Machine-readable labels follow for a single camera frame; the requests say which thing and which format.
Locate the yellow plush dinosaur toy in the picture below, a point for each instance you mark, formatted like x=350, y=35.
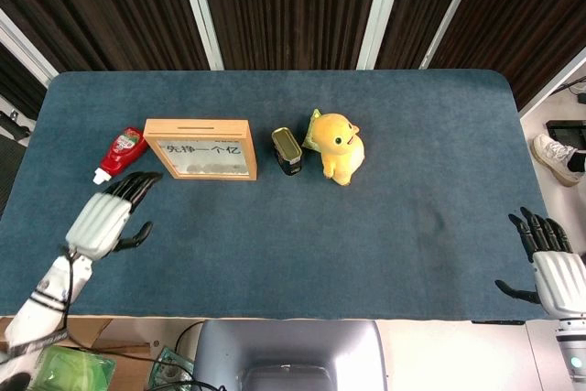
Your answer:
x=339, y=153

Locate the grey robot torso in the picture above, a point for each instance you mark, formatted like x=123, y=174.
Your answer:
x=288, y=345

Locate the black and gold tin can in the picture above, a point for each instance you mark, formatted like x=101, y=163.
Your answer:
x=286, y=144

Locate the brown cardboard box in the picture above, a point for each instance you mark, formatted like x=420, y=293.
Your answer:
x=114, y=340

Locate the person's leg in black sock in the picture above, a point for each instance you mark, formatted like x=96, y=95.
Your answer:
x=579, y=163

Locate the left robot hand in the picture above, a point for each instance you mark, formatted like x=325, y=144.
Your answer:
x=96, y=226

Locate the green printed packet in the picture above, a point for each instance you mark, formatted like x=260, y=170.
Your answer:
x=171, y=366

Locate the yellow green snack packet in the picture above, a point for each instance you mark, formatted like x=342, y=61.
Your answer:
x=310, y=137

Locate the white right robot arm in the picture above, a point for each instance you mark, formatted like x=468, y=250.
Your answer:
x=570, y=340

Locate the green plastic bag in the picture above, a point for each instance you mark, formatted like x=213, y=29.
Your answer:
x=73, y=368

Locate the blue table cloth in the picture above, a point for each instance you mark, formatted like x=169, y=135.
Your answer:
x=293, y=235

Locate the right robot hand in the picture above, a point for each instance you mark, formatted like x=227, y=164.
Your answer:
x=561, y=281

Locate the wooden framed box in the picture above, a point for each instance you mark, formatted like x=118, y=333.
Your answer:
x=197, y=130

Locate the white sneaker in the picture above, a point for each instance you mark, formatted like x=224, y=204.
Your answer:
x=551, y=155

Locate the white partition post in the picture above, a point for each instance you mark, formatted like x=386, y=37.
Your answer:
x=549, y=84
x=23, y=47
x=451, y=11
x=199, y=11
x=382, y=11

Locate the black flat box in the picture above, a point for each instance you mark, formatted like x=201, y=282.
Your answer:
x=565, y=130

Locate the red ketchup bottle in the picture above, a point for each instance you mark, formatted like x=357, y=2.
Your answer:
x=123, y=153

